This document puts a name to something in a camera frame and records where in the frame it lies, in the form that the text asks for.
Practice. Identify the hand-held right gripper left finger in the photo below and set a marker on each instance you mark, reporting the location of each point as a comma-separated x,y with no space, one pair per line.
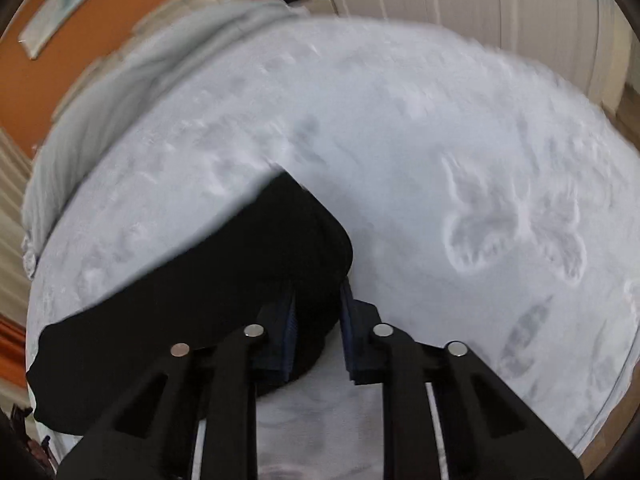
288,340

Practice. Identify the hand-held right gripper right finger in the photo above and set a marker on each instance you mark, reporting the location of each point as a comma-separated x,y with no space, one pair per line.
349,340

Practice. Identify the black pants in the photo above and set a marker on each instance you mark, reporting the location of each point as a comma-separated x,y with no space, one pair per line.
200,285

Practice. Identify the grey butterfly print blanket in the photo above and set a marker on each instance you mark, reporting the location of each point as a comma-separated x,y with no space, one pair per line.
400,135

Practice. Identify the beige curtain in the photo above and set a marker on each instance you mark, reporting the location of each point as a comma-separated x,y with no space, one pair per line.
12,210

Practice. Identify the grey pillow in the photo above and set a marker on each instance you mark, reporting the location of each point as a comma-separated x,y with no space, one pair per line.
150,60

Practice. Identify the long framed wall picture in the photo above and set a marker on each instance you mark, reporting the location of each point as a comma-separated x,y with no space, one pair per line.
65,5

